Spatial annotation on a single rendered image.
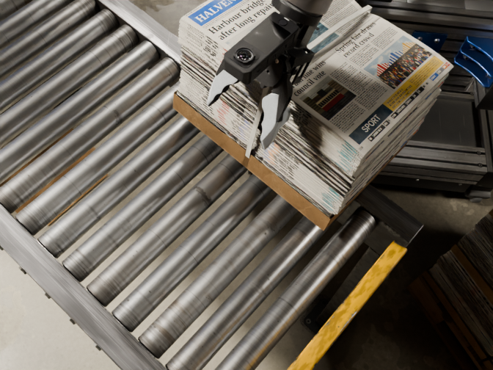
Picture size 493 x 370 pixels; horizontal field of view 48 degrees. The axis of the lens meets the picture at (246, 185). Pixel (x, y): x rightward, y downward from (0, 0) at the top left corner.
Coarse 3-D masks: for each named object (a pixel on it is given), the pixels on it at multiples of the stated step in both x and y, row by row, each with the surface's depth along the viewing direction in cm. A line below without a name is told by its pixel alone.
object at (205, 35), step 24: (216, 0) 92; (240, 0) 92; (264, 0) 93; (336, 0) 97; (192, 24) 88; (216, 24) 88; (240, 24) 89; (192, 48) 91; (216, 48) 87; (192, 72) 95; (192, 96) 100; (240, 96) 90; (216, 120) 99; (240, 120) 95
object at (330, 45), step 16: (336, 16) 95; (368, 16) 97; (320, 32) 92; (336, 32) 93; (352, 32) 93; (320, 48) 89; (336, 48) 90; (304, 64) 87; (320, 64) 87; (256, 80) 85; (256, 96) 87; (256, 112) 90; (240, 144) 99; (256, 144) 96
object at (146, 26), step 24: (96, 0) 123; (120, 0) 123; (120, 24) 123; (144, 24) 120; (168, 48) 117; (360, 192) 104; (384, 216) 102; (408, 216) 103; (384, 240) 106; (408, 240) 100
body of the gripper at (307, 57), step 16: (272, 0) 73; (288, 16) 71; (304, 16) 71; (320, 16) 73; (304, 32) 77; (288, 48) 77; (304, 48) 80; (272, 64) 75; (288, 64) 75; (272, 80) 76
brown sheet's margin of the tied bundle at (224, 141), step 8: (176, 96) 103; (176, 104) 104; (184, 104) 102; (184, 112) 104; (192, 112) 102; (192, 120) 104; (200, 120) 102; (200, 128) 104; (208, 128) 102; (216, 128) 100; (208, 136) 103; (216, 136) 101; (224, 136) 100; (224, 144) 101; (232, 144) 100; (232, 152) 101
